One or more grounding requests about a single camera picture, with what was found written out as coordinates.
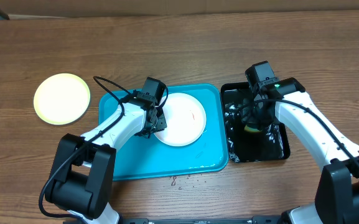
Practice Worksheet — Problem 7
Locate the white plate with stain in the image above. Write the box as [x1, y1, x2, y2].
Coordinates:
[154, 93, 207, 147]

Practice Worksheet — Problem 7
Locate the black plastic tray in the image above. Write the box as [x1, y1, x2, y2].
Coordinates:
[220, 82, 291, 163]

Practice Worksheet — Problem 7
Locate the yellow plate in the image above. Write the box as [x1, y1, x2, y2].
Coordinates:
[33, 73, 91, 125]

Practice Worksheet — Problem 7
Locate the green and yellow sponge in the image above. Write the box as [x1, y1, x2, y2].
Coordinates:
[244, 125, 261, 133]

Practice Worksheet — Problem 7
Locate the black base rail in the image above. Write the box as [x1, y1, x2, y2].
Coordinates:
[118, 215, 286, 224]

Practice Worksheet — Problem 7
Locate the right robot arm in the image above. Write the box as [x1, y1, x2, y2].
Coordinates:
[242, 78, 359, 223]

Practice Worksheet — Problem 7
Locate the teal plastic tray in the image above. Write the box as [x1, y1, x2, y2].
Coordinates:
[113, 83, 228, 181]

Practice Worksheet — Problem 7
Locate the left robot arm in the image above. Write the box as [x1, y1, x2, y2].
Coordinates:
[39, 97, 167, 223]

